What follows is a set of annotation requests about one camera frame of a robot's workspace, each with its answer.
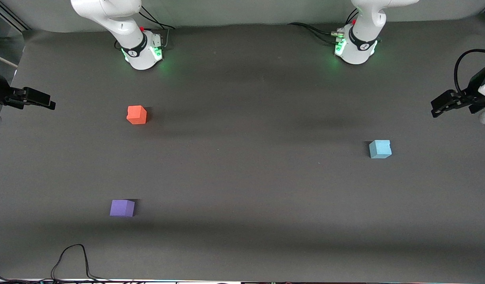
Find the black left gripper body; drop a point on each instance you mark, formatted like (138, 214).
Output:
(472, 96)

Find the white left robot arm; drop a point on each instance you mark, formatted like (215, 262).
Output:
(360, 35)

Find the purple foam block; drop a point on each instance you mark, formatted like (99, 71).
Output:
(122, 208)

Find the thin pale rod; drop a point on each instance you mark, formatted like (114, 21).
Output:
(4, 60)

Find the orange foam block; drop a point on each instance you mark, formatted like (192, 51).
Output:
(136, 115)

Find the light blue foam block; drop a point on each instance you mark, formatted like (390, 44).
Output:
(380, 149)

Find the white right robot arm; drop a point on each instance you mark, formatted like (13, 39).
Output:
(120, 23)

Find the dark grey table mat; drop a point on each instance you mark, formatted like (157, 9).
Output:
(242, 221)

